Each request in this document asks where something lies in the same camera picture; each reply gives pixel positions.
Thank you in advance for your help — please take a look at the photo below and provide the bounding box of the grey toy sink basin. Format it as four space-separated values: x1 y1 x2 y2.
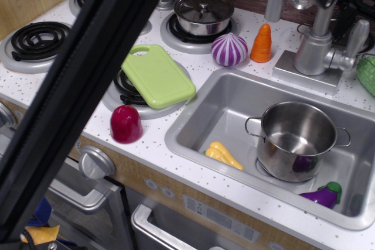
165 69 374 230

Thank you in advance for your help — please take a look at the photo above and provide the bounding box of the front left stove burner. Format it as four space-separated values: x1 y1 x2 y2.
1 21 71 74

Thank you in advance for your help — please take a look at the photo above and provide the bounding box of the green toy corn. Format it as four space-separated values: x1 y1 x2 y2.
356 56 375 96

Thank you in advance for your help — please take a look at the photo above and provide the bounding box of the back right stove burner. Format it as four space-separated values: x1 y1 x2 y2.
160 13 240 54

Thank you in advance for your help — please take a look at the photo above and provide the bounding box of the front right stove burner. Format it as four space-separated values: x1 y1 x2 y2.
102 68 186 120

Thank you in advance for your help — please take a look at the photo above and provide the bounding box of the silver faucet lever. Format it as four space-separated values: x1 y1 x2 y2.
345 19 370 59
264 0 285 22

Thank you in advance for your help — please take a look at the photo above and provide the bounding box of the red toy radish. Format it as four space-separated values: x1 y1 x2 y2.
110 105 143 144

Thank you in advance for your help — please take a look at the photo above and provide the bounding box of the purple striped toy onion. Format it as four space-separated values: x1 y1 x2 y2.
211 32 248 67

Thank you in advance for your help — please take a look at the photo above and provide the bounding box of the green plastic cutting board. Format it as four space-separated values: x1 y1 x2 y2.
121 44 196 109

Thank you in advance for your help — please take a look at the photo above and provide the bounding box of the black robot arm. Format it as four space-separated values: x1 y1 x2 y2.
1 0 334 245

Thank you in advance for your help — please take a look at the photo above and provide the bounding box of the small lidded steel pot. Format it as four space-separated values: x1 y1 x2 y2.
174 0 234 36

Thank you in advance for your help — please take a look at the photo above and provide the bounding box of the silver right faucet lever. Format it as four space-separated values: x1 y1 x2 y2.
345 19 370 59

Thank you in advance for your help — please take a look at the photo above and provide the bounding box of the large open steel pot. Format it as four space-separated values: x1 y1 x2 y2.
244 101 352 183

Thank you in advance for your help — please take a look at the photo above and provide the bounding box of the silver toy faucet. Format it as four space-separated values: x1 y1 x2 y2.
272 5 357 95

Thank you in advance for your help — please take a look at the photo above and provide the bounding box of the yellow and blue cloth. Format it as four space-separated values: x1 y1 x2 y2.
20 197 60 246

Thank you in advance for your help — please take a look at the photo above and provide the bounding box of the silver stove knob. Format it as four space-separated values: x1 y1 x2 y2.
79 145 116 180

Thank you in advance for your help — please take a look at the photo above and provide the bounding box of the silver oven door handle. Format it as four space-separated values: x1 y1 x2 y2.
49 180 122 215

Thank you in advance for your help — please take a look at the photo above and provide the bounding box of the silver dishwasher door handle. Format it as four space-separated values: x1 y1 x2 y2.
131 204 200 249

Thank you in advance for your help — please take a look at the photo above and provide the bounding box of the silver left faucet lever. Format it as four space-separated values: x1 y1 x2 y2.
264 0 285 22

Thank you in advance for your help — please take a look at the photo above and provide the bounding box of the purple toy eggplant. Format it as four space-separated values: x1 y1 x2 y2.
299 181 342 209

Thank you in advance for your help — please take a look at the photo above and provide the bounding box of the orange toy carrot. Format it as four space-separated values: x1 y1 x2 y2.
250 23 272 63

